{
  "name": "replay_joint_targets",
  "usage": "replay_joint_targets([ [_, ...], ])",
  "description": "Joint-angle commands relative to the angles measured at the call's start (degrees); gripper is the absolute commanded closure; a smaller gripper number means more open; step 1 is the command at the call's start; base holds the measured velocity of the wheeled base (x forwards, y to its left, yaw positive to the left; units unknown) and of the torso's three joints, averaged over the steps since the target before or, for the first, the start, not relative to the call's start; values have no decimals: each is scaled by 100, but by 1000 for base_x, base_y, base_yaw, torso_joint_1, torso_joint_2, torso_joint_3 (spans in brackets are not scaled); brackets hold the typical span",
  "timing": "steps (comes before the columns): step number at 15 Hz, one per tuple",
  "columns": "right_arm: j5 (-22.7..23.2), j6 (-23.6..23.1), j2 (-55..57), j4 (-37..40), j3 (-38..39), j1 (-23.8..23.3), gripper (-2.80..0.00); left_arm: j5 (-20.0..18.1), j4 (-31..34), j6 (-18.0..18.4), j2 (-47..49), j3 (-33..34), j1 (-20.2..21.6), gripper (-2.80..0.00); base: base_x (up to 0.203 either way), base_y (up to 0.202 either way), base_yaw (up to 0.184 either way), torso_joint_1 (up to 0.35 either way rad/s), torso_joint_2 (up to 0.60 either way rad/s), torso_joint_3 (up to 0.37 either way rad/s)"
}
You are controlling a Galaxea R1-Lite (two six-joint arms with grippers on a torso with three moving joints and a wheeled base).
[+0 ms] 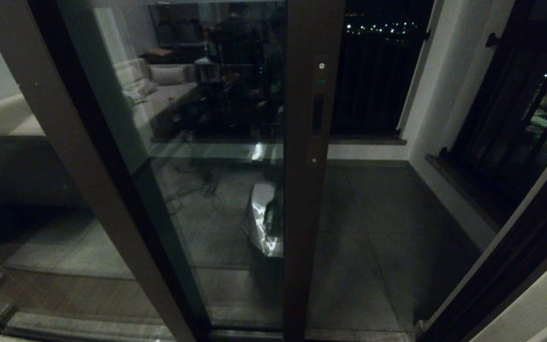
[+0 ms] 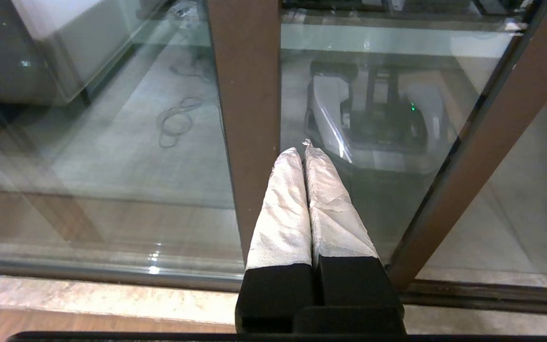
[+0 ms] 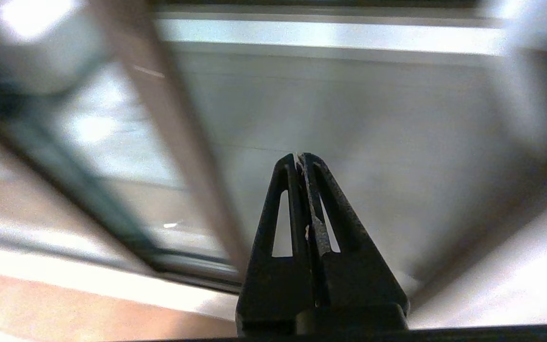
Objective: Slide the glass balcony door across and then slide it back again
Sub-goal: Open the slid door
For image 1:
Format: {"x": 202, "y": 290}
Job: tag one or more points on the brown framed sliding glass door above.
{"x": 302, "y": 213}

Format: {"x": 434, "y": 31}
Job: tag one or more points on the black balcony railing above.
{"x": 373, "y": 85}

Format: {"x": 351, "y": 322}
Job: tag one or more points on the brown framed fixed glass panel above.
{"x": 64, "y": 142}

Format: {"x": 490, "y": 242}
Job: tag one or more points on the dark brown door jamb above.
{"x": 506, "y": 270}

